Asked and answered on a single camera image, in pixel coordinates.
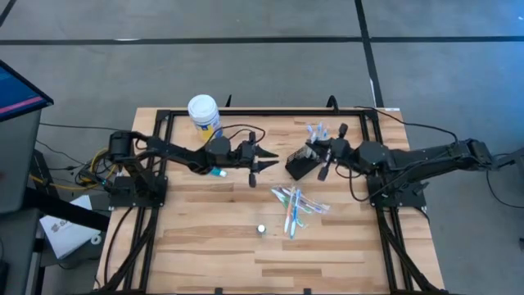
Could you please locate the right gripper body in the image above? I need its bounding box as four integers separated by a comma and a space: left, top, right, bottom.
317, 123, 354, 182

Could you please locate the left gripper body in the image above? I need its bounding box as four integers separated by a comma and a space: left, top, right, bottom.
239, 131, 257, 188

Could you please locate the disinfecting wipes canister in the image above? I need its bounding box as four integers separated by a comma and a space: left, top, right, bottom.
187, 93, 224, 143

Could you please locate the grey stand leg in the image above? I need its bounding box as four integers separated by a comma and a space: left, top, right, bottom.
489, 146, 524, 171

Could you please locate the black desk beam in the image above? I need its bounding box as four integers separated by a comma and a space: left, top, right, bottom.
22, 186, 111, 233

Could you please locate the white booklet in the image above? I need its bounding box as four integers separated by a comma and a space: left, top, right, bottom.
39, 194, 102, 261

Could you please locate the blue screen monitor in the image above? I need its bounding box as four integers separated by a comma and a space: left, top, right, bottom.
0, 60, 55, 123

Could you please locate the black wire caddy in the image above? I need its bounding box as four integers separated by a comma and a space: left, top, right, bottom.
285, 143, 325, 182

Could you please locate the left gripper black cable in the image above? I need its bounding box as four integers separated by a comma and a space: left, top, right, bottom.
203, 123, 267, 145

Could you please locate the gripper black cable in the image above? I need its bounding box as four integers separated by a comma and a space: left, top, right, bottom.
334, 162, 372, 202
203, 123, 267, 145

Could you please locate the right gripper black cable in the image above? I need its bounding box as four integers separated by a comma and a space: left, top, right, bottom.
334, 162, 372, 202

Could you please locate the right arm supply cable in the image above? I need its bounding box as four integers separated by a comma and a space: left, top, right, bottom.
326, 94, 460, 144

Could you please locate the yellow cable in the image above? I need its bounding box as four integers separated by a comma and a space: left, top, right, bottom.
29, 147, 120, 192

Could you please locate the curved black floor cable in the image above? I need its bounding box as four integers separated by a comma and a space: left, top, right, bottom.
485, 152, 524, 210

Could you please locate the thin black floor cable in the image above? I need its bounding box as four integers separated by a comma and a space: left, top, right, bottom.
38, 121, 133, 133

